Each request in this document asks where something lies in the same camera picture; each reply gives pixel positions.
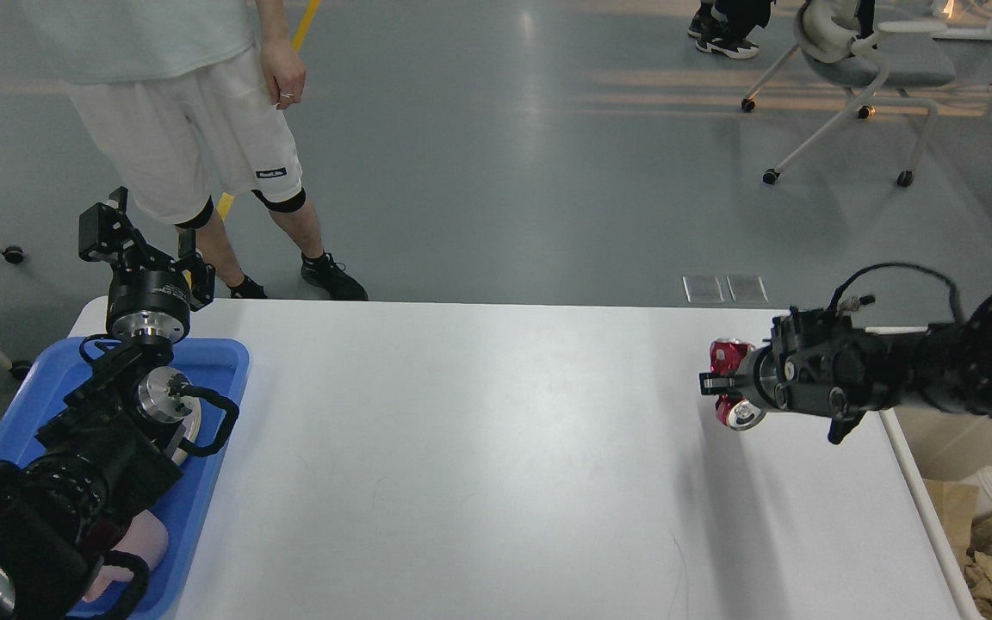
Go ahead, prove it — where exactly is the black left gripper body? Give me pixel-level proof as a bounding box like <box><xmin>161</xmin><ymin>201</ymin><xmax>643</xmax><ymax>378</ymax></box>
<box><xmin>106</xmin><ymin>270</ymin><xmax>190</xmax><ymax>343</ymax></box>

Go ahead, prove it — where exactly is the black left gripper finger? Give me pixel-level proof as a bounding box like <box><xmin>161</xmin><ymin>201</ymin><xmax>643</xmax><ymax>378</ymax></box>
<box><xmin>77</xmin><ymin>187</ymin><xmax>157</xmax><ymax>272</ymax></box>
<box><xmin>174</xmin><ymin>229</ymin><xmax>216</xmax><ymax>313</ymax></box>

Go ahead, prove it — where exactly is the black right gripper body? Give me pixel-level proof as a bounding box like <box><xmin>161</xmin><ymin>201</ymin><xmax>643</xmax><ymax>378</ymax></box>
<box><xmin>734</xmin><ymin>346</ymin><xmax>784</xmax><ymax>411</ymax></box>

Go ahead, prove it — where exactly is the crushed red can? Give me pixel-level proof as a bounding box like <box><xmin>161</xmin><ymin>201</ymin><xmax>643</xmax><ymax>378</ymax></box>
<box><xmin>710</xmin><ymin>340</ymin><xmax>766</xmax><ymax>431</ymax></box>

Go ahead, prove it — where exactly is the pink plate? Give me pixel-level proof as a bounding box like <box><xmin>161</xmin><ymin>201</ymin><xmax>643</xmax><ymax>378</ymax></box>
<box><xmin>170</xmin><ymin>396</ymin><xmax>203</xmax><ymax>467</ymax></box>

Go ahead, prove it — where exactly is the pink mug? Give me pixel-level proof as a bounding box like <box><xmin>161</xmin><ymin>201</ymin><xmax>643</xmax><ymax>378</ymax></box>
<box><xmin>82</xmin><ymin>511</ymin><xmax>169</xmax><ymax>603</ymax></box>

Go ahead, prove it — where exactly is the brown paper bag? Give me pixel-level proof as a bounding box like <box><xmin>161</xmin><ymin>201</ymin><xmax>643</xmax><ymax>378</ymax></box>
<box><xmin>922</xmin><ymin>479</ymin><xmax>980</xmax><ymax>558</ymax></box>

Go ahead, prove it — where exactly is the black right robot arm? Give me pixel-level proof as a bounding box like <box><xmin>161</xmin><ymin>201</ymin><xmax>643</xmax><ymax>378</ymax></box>
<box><xmin>699</xmin><ymin>276</ymin><xmax>992</xmax><ymax>444</ymax></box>

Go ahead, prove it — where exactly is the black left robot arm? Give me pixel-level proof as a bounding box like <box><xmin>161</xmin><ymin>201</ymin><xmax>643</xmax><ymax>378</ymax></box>
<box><xmin>0</xmin><ymin>187</ymin><xmax>239</xmax><ymax>619</ymax></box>

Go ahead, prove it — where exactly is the blue plastic tray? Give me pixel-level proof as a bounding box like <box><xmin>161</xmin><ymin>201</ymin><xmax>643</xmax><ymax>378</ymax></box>
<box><xmin>0</xmin><ymin>337</ymin><xmax>251</xmax><ymax>619</ymax></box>

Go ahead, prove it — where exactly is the standing person in white shorts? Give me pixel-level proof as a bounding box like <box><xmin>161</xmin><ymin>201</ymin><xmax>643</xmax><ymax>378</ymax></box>
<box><xmin>21</xmin><ymin>1</ymin><xmax>369</xmax><ymax>300</ymax></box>

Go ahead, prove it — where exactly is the white waste bin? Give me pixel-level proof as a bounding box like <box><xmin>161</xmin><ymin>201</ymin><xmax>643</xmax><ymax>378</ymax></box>
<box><xmin>859</xmin><ymin>406</ymin><xmax>992</xmax><ymax>619</ymax></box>

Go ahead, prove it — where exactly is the grey office chair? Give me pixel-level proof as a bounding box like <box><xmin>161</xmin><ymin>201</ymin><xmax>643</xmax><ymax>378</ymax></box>
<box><xmin>741</xmin><ymin>1</ymin><xmax>954</xmax><ymax>188</ymax></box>

